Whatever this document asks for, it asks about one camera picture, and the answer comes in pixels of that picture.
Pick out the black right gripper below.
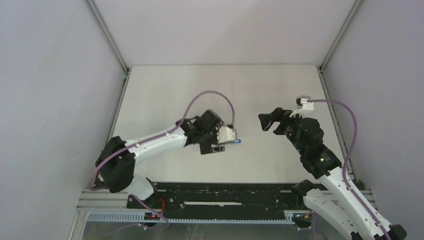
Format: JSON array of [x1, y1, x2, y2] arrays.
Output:
[[258, 107, 307, 155]]

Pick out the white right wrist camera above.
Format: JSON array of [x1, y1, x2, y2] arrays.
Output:
[[289, 95, 315, 118]]

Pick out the aluminium frame rail right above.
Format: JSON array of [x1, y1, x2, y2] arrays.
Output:
[[316, 0, 365, 186]]

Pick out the aluminium frame rail left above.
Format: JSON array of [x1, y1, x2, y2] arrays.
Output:
[[83, 0, 132, 167]]

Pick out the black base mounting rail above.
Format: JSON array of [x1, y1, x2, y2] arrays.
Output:
[[125, 181, 326, 223]]

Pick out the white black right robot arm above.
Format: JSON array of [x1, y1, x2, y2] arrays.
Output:
[[258, 107, 407, 240]]

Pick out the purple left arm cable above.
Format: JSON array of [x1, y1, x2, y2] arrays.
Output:
[[87, 91, 236, 191]]

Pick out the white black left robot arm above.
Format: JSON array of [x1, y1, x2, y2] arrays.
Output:
[[91, 109, 237, 208]]

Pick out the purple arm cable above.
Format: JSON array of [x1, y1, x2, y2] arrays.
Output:
[[87, 91, 236, 191], [306, 98, 393, 240]]

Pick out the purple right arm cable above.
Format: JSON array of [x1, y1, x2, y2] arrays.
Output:
[[306, 98, 393, 240]]

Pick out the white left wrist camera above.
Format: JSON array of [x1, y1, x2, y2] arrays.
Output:
[[216, 125, 238, 145]]

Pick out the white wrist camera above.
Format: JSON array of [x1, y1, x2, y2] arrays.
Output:
[[289, 95, 315, 118], [216, 125, 238, 145]]

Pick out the aluminium frame rail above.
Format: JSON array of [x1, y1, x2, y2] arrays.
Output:
[[83, 0, 132, 167], [316, 0, 365, 186]]

